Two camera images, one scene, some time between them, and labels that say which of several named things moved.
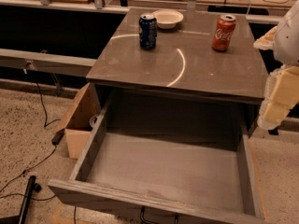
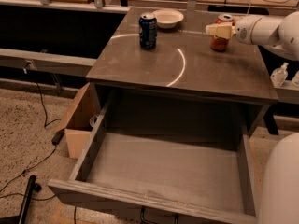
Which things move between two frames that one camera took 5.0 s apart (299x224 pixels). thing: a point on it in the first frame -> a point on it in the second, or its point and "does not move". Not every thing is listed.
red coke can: (223, 33) does not move
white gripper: (288, 41) -> (244, 31)
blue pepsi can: (148, 31) does not move
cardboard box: (78, 129) does not move
